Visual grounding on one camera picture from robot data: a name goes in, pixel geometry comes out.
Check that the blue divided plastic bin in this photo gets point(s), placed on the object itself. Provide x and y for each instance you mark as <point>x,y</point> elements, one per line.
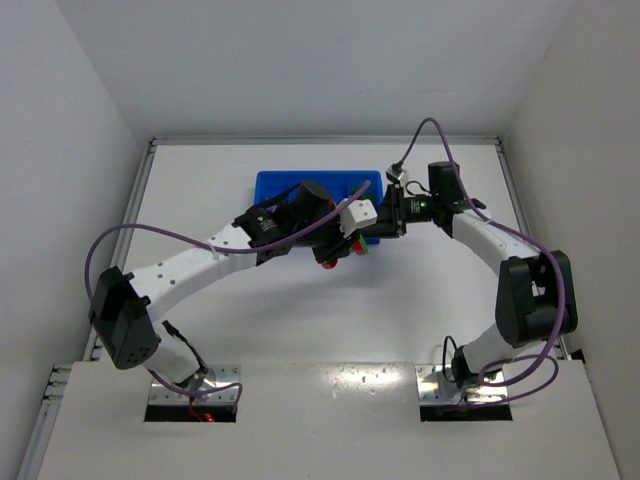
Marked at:
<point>293,204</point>

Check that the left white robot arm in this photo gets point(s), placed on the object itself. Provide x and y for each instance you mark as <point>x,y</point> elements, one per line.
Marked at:
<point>128,310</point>

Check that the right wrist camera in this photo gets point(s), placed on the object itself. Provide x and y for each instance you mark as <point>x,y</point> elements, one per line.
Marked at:
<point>397,175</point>

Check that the metal base plate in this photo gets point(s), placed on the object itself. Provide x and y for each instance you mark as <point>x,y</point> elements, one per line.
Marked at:
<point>219,387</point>
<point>436,388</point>

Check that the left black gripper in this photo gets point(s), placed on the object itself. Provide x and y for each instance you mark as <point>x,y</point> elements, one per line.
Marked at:
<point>332,247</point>

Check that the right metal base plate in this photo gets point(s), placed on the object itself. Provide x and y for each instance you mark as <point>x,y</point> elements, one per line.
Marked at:
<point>436,388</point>

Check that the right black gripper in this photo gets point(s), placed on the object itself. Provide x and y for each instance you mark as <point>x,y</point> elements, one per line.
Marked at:
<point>392,211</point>

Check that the red yellow green lego stack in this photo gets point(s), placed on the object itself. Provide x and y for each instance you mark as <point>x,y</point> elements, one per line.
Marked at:
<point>330,257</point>

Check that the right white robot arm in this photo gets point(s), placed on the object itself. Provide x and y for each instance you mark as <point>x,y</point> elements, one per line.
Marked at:
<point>535,300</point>

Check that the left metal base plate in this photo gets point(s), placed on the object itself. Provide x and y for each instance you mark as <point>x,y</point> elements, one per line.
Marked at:
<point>219,387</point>

